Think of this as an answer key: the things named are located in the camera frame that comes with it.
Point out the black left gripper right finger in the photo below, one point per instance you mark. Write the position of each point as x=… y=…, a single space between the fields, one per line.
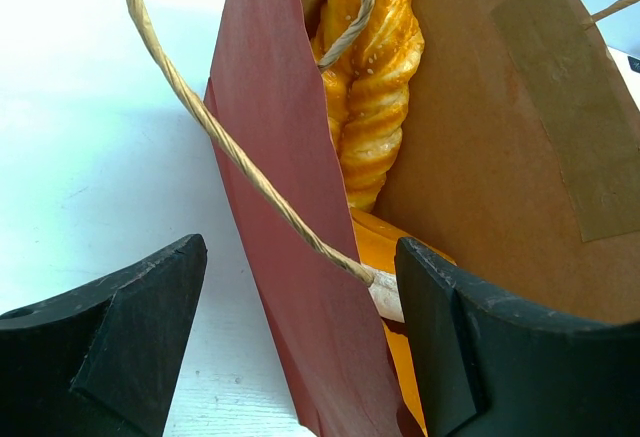
x=490 y=363

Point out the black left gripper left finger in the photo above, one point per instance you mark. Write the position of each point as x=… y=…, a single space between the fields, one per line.
x=103 y=359

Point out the white toasted oval loaf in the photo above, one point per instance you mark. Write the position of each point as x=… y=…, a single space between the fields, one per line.
x=376 y=242

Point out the brown red paper bag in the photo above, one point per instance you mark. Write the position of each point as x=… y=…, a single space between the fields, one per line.
x=519 y=164

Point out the long twisted glazed bread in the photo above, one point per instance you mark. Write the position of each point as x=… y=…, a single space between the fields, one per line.
x=367 y=93

